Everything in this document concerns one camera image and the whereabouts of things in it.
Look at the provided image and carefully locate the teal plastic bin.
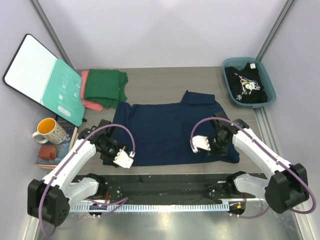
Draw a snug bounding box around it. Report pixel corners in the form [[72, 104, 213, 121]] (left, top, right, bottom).
[[222, 57, 276, 108]]

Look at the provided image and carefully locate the folded pink t shirt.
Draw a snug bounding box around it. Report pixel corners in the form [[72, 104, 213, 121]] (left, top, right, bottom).
[[80, 70, 104, 112]]

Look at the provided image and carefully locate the white and teal board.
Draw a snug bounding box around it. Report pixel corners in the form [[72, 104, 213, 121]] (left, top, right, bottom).
[[2, 34, 85, 127]]

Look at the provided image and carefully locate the black printed t shirt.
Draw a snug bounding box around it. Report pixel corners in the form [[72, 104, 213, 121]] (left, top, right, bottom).
[[224, 62, 268, 104]]

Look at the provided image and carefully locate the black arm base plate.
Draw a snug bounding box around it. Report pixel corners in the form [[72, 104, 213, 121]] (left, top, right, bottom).
[[91, 173, 255, 205]]

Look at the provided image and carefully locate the red small box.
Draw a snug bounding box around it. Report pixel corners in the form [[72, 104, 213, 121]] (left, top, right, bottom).
[[38, 145, 58, 161]]

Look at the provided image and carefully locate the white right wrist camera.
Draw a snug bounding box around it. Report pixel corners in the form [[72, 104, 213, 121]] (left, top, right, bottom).
[[190, 135, 211, 153]]

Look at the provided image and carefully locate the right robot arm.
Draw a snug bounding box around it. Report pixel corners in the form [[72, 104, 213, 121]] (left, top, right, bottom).
[[190, 116, 317, 214]]

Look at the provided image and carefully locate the aluminium frame post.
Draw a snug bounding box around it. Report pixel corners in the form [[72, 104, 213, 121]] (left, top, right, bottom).
[[256, 0, 297, 62], [29, 0, 74, 69]]

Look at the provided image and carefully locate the navy blue t shirt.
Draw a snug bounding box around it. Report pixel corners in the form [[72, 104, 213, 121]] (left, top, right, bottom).
[[112, 91, 240, 167]]

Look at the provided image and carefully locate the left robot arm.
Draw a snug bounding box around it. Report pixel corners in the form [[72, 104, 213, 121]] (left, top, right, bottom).
[[27, 119, 136, 227]]

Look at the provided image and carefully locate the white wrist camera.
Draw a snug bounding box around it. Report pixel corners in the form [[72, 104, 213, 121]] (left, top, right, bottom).
[[190, 135, 211, 153], [113, 149, 136, 169]]

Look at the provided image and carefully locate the aluminium front rail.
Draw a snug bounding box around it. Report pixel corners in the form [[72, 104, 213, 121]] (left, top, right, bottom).
[[31, 180, 305, 213]]

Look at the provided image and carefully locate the left aluminium frame post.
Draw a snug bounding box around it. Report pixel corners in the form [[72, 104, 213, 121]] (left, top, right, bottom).
[[29, 0, 74, 69]]

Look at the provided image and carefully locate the yellow inside floral mug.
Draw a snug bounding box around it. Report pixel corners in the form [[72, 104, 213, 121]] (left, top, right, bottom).
[[31, 118, 67, 145]]

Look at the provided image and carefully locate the folded green t shirt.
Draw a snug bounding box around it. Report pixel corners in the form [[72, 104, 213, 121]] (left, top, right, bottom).
[[84, 69, 129, 109]]

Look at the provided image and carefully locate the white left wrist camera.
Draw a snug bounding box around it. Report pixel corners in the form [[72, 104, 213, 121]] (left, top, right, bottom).
[[113, 149, 136, 169]]

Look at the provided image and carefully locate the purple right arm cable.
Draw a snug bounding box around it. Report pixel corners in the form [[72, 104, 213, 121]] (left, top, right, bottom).
[[190, 116, 317, 219]]

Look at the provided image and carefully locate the stack of books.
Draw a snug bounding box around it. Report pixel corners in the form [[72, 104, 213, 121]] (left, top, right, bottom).
[[36, 127, 78, 169]]

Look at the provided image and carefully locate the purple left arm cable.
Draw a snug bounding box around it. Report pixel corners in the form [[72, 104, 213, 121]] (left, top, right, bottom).
[[38, 123, 137, 237]]

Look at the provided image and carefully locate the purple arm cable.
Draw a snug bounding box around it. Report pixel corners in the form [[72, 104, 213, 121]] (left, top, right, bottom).
[[38, 123, 137, 237], [190, 116, 317, 219]]

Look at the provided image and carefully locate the right aluminium frame post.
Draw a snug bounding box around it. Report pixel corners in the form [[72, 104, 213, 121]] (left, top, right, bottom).
[[256, 0, 297, 62]]

